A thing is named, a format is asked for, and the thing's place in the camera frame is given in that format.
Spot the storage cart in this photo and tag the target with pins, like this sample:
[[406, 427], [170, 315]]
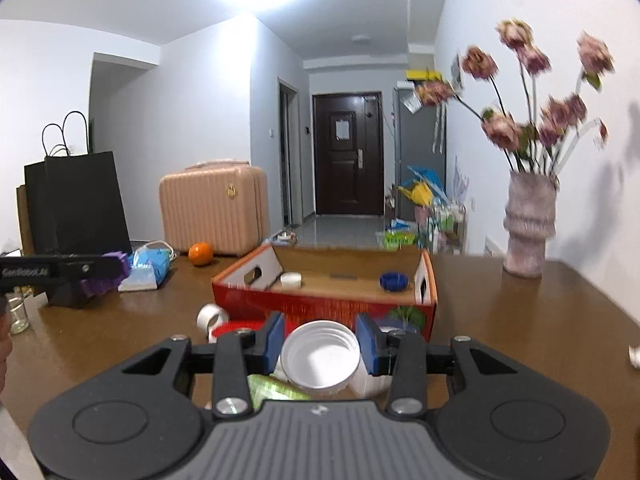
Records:
[[447, 225]]

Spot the purple bottle cap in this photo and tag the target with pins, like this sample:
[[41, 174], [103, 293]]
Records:
[[112, 282]]

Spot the round ceiling lamp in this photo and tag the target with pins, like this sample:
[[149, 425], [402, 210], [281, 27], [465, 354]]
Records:
[[361, 38]]

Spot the white tissue pack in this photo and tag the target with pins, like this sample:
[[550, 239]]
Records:
[[142, 280]]

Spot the dark brown entrance door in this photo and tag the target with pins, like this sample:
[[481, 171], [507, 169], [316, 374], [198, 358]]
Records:
[[347, 152]]

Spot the dried pink flowers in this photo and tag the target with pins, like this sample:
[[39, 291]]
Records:
[[525, 90]]

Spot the small white object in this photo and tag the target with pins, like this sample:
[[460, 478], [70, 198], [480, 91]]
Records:
[[635, 356]]

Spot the black paper bag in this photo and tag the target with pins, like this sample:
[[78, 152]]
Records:
[[75, 205]]

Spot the small white cap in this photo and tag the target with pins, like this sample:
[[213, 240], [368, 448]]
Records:
[[291, 279]]

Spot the green packet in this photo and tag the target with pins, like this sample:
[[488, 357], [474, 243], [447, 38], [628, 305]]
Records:
[[272, 390]]

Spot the orange fruit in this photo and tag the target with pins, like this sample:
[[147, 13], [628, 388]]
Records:
[[201, 253]]

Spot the yellow box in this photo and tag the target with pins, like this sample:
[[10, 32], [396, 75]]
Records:
[[424, 75]]

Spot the pink ribbed suitcase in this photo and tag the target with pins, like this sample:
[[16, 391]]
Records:
[[212, 207]]

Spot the grey refrigerator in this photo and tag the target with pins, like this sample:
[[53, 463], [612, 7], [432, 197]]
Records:
[[419, 135]]

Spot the white tape roll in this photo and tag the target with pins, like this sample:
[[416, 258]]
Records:
[[212, 316]]

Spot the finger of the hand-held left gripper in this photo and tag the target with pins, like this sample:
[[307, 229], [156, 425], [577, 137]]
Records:
[[87, 267]]

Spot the glass jar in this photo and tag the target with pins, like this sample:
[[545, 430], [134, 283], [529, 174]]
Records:
[[17, 312]]

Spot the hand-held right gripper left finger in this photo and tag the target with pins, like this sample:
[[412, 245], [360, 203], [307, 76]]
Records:
[[274, 341]]

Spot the red cardboard box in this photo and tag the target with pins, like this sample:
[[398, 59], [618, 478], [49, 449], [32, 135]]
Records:
[[320, 302]]

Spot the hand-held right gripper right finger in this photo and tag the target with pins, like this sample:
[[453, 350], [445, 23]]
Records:
[[367, 346]]

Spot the blue plastic pack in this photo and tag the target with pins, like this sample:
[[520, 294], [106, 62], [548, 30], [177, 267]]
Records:
[[150, 260]]

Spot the white plastic lid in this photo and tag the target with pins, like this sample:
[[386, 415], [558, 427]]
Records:
[[320, 360]]

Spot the pink ceramic vase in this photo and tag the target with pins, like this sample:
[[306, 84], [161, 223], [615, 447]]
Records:
[[530, 222]]

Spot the red lid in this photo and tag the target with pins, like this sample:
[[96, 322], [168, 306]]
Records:
[[231, 330]]

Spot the blue bottle cap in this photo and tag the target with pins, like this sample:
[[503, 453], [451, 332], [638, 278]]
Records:
[[392, 281]]

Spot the colourful kite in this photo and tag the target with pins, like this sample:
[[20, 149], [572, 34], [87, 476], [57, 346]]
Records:
[[422, 187]]

